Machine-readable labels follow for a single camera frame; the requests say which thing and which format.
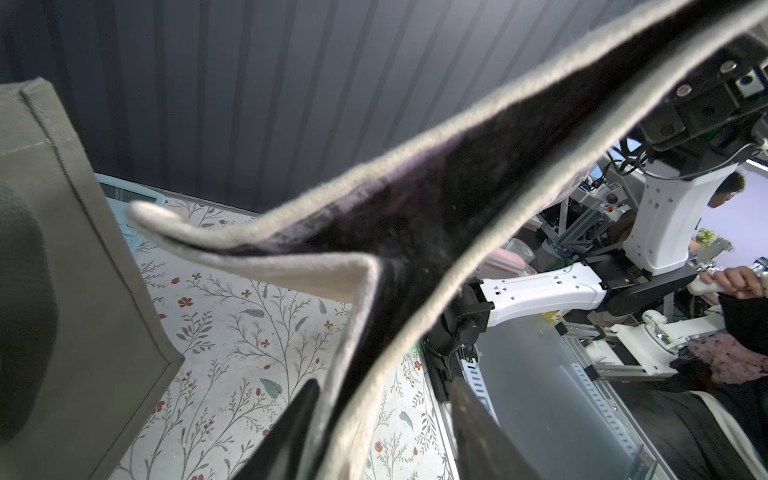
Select person in background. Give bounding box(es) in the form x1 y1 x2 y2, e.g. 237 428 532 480
686 170 768 480

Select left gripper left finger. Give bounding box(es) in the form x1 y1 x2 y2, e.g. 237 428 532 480
233 379 320 480

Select operator hand in background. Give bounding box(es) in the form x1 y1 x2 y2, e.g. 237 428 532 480
699 266 765 299

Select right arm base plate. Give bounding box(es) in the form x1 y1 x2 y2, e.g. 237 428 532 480
421 338 478 403

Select floral table mat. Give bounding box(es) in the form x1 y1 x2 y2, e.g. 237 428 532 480
109 193 457 479

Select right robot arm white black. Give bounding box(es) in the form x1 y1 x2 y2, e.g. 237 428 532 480
425 33 767 386

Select cream canvas bag painting print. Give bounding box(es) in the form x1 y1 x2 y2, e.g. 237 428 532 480
128 1 767 479

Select olive green tote bag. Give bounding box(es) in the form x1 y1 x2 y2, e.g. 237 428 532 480
1 78 183 479

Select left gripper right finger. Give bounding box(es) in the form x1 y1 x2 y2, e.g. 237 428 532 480
448 378 540 479

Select light blue calculator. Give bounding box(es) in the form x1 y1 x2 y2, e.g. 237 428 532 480
95 173 166 253

